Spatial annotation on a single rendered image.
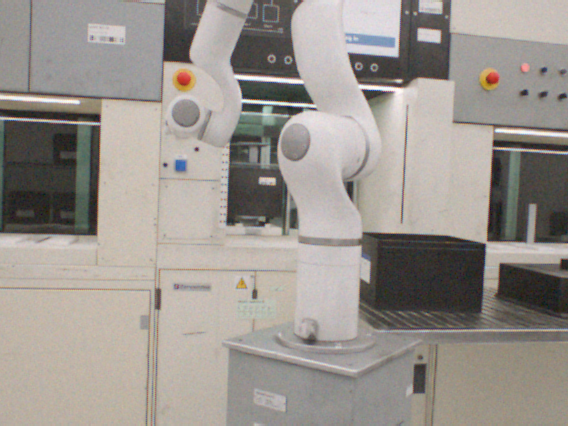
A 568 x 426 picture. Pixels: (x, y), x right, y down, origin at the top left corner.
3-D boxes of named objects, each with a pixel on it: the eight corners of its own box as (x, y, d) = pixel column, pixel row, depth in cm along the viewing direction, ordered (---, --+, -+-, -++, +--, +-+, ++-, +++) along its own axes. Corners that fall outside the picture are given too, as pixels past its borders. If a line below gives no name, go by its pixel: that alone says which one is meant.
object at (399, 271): (350, 291, 172) (353, 231, 172) (443, 293, 175) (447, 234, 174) (374, 310, 145) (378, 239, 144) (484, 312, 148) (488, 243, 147)
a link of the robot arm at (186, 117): (210, 112, 145) (174, 97, 143) (214, 104, 132) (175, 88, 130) (198, 144, 145) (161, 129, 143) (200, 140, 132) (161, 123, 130)
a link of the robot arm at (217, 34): (276, 26, 135) (226, 145, 146) (210, -4, 132) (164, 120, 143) (277, 30, 127) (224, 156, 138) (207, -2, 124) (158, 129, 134)
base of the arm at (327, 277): (345, 359, 101) (350, 250, 100) (255, 340, 111) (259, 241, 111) (391, 339, 117) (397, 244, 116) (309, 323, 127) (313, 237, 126)
